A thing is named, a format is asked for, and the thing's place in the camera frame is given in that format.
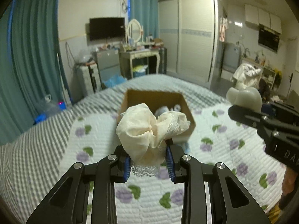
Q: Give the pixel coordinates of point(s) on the black wall television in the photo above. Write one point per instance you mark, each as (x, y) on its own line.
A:
(107, 27)

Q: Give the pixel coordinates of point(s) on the grey checked bed sheet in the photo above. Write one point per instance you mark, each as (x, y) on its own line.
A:
(29, 165)

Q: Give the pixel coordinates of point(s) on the white wall cabinets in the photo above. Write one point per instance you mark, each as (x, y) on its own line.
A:
(258, 17)

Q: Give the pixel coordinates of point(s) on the white oval vanity mirror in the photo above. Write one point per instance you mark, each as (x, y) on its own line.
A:
(134, 32)

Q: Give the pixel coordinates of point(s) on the white sliding wardrobe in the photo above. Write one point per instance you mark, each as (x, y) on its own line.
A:
(189, 30)

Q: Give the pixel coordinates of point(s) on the floral white quilt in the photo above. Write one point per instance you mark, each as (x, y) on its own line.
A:
(149, 196)

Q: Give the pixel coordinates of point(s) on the person's hand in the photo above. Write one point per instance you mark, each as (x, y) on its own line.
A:
(289, 185)

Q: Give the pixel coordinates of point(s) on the white storage cabinet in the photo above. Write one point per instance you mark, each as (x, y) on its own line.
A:
(89, 78)

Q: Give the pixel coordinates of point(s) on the white dressing table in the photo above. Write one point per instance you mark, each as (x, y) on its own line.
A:
(129, 60)

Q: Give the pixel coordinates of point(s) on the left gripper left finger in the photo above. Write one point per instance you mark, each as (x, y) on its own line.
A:
(115, 168)

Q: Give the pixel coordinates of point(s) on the grey washing machine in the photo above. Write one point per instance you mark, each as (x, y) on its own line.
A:
(232, 57)

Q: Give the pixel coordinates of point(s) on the teal curtain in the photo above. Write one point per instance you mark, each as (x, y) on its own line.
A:
(30, 64)
(146, 13)

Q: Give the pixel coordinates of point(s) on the white plush toy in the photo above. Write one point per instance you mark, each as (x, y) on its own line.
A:
(249, 98)

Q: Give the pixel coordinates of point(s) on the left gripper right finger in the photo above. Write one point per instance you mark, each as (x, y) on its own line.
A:
(183, 168)

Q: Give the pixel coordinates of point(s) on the teal curtain right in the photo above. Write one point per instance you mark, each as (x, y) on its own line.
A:
(146, 13)

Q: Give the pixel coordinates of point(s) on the teal curtain left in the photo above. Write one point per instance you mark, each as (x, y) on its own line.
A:
(30, 64)

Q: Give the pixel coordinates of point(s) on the clear water jug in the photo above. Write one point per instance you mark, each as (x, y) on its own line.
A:
(48, 107)

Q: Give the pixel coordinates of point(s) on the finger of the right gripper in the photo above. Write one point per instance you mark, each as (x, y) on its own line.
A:
(280, 111)
(245, 116)

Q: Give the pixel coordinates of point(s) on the white clothes pile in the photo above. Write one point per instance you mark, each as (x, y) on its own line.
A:
(246, 76)

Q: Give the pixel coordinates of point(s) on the black range hood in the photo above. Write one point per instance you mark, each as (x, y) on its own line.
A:
(268, 38)

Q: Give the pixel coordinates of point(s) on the small grey fridge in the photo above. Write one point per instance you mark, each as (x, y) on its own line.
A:
(108, 63)

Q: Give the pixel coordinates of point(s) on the cream lace cloth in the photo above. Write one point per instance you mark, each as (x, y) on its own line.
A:
(143, 136)

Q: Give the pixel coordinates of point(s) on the brown cardboard box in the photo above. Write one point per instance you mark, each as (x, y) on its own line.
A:
(158, 103)

